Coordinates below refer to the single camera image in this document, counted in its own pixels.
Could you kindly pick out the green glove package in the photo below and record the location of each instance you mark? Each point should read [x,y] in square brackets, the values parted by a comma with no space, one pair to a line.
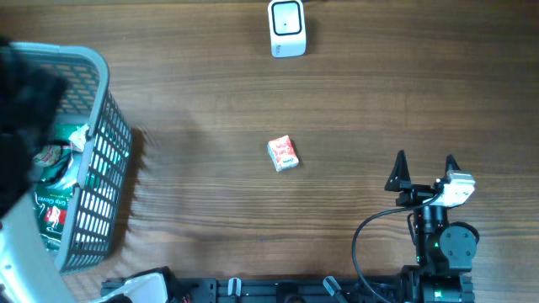
[54,188]

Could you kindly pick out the green lid jar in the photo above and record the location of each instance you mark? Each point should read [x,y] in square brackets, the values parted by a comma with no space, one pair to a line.
[50,155]

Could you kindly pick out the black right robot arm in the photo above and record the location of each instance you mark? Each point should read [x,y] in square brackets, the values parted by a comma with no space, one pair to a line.
[444,249]

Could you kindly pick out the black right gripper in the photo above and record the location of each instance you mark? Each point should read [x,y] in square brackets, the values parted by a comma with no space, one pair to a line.
[400,175]

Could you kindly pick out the white barcode scanner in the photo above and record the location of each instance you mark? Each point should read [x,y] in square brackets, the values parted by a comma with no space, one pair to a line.
[287,26]

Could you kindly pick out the small red orange packet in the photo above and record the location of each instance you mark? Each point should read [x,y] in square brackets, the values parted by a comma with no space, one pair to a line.
[282,153]

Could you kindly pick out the grey plastic lattice basket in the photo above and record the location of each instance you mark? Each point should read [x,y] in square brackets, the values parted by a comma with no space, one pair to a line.
[97,168]

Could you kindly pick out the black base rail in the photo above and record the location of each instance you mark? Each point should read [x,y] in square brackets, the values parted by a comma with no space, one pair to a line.
[155,288]

